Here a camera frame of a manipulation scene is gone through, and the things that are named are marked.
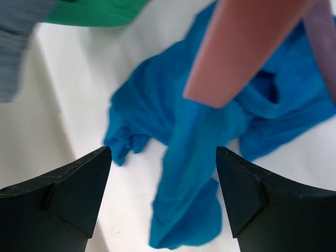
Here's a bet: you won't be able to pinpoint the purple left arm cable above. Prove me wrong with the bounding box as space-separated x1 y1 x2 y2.
304 0 336 103

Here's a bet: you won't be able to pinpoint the pink hanger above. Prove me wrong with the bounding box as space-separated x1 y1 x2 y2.
183 0 313 108

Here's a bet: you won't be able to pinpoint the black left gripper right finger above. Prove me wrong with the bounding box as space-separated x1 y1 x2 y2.
216 147 335 252

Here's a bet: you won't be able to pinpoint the folded blue jeans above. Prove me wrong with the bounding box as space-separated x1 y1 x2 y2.
1 0 58 102

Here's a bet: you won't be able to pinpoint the green t shirt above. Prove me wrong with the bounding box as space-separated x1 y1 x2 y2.
45 0 149 27

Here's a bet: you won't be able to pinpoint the blue t shirt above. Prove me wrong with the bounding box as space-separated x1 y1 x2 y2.
104 3 335 249

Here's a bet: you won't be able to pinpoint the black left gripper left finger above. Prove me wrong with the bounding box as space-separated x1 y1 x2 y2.
1 146 111 252

